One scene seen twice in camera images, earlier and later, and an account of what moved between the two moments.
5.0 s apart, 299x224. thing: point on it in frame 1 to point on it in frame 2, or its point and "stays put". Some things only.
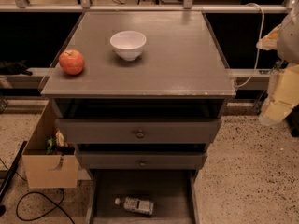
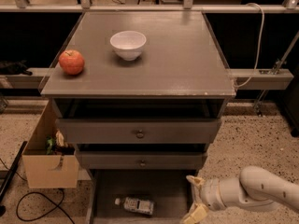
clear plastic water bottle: (136, 204) stays put
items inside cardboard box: (58, 145) stays put
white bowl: (128, 44) stays put
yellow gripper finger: (269, 42) to (195, 180)
